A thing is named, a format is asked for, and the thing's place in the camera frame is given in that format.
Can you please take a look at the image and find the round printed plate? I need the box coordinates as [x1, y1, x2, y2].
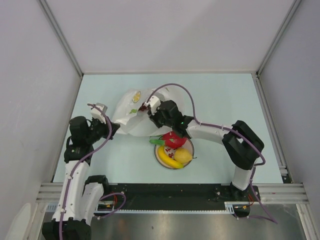
[152, 137, 195, 170]

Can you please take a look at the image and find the red fake dragon fruit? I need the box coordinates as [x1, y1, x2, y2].
[149, 131, 187, 149]

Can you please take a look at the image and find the right aluminium frame post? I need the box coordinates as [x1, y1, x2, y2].
[255, 0, 304, 78]

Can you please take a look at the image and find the left aluminium frame post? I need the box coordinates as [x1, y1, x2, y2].
[37, 0, 84, 79]

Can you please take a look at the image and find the aluminium front rail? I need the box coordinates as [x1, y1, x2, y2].
[35, 182, 309, 205]

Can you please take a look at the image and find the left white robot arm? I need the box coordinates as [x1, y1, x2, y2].
[41, 116, 120, 240]

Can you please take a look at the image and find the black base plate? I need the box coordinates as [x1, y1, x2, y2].
[94, 183, 260, 216]

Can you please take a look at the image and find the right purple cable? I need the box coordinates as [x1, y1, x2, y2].
[147, 83, 278, 225]

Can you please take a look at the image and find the white plastic bag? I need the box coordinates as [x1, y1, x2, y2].
[111, 88, 171, 137]

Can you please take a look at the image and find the yellow fake lemon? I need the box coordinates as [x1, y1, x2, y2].
[174, 148, 193, 164]

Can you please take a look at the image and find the aluminium frame post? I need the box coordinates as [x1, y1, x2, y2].
[37, 0, 84, 79]
[255, 0, 304, 78]

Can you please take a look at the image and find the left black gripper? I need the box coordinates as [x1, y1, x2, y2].
[85, 115, 120, 144]

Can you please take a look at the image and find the yellow fake banana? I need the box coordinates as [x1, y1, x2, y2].
[157, 146, 184, 169]

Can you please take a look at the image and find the white slotted cable duct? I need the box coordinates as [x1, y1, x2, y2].
[46, 201, 237, 215]

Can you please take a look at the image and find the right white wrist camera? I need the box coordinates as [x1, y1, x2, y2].
[144, 95, 161, 115]

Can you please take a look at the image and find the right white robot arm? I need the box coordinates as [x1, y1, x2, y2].
[144, 99, 265, 201]

